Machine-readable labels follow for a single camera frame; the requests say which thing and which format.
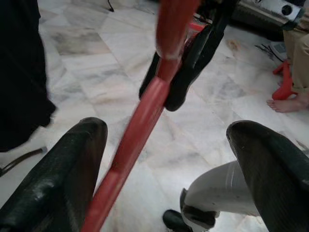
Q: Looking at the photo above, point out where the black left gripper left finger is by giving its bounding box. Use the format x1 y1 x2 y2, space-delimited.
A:
0 117 109 232

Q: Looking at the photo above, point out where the black clothes heap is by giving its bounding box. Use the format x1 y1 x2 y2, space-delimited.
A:
0 0 56 153

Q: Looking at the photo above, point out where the red plastic piece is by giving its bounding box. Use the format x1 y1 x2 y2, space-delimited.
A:
272 60 298 100

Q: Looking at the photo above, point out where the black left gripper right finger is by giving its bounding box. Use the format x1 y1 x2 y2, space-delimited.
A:
226 120 309 232

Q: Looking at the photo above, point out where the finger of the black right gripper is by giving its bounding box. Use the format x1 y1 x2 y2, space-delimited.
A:
139 52 161 99
165 23 226 112

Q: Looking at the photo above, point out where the person in beige trousers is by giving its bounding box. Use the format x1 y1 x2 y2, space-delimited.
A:
266 23 309 114

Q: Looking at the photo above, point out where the white grey device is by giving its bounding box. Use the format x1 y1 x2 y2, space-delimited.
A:
269 41 289 61

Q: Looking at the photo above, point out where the red hanger with pink hook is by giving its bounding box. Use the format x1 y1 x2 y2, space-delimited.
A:
81 0 201 232

